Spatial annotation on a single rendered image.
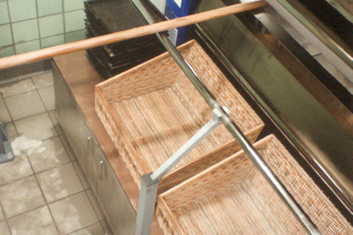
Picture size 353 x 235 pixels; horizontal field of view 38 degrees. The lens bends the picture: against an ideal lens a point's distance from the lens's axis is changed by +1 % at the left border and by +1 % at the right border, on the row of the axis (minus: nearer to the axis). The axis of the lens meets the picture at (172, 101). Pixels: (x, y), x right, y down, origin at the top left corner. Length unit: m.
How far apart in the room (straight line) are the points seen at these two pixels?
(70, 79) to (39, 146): 0.61
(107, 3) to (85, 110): 0.49
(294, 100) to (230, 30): 0.42
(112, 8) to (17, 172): 1.04
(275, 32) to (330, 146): 0.43
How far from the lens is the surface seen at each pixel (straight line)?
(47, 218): 2.62
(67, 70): 2.45
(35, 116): 3.04
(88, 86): 2.37
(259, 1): 1.91
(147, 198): 1.62
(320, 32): 1.42
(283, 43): 1.79
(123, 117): 2.22
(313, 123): 1.77
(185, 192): 1.88
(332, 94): 1.66
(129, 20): 2.23
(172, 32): 2.41
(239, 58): 2.00
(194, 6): 2.25
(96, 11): 2.27
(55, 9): 3.06
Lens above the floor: 2.23
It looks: 45 degrees down
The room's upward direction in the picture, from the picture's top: 9 degrees clockwise
